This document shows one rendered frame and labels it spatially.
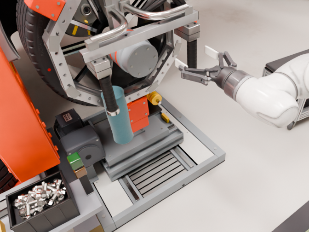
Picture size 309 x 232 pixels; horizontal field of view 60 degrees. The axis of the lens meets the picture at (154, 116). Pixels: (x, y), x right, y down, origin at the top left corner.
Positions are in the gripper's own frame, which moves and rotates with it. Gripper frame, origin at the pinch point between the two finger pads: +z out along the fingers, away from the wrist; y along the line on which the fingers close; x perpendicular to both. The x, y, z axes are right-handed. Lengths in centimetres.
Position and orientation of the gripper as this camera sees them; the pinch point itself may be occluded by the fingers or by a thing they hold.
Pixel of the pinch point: (192, 56)
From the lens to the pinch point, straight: 101.4
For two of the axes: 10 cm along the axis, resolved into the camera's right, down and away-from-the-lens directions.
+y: 8.4, -4.2, 3.4
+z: -5.3, -5.4, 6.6
